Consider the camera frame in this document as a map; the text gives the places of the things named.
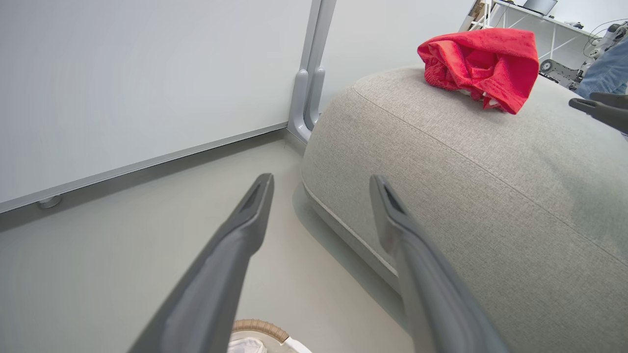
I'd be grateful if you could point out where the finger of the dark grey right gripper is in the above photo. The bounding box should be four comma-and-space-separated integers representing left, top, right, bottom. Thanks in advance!
569, 98, 628, 133
589, 92, 628, 110

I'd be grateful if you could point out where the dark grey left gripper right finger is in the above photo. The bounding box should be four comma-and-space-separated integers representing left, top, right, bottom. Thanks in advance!
369, 175, 511, 353

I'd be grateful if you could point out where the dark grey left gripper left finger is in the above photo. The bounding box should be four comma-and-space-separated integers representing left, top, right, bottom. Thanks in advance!
129, 173, 274, 353

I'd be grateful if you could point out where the laundry basket with brown rim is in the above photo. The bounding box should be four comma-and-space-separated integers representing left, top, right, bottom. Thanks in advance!
230, 319, 313, 353

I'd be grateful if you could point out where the person's blue jeans leg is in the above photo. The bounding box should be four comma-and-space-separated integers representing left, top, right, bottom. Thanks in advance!
576, 38, 628, 99

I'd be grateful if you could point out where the grey robot machine with wheel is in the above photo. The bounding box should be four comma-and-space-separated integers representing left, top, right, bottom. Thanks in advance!
539, 21, 628, 92

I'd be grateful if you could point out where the white cloth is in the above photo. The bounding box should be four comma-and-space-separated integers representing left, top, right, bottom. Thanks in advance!
227, 337, 268, 353

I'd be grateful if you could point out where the grey laptop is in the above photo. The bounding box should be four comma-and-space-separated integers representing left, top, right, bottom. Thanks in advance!
522, 0, 558, 16

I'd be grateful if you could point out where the red garment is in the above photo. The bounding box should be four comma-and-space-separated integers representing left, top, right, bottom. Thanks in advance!
417, 28, 540, 115

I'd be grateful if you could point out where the white frame table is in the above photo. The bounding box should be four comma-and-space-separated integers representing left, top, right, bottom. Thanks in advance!
483, 0, 600, 69

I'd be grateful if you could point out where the grey partition bottom rail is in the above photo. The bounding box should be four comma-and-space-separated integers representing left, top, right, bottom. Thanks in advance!
0, 123, 288, 214

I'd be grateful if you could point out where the grey partition post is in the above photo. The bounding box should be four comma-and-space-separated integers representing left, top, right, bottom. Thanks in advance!
287, 0, 338, 144

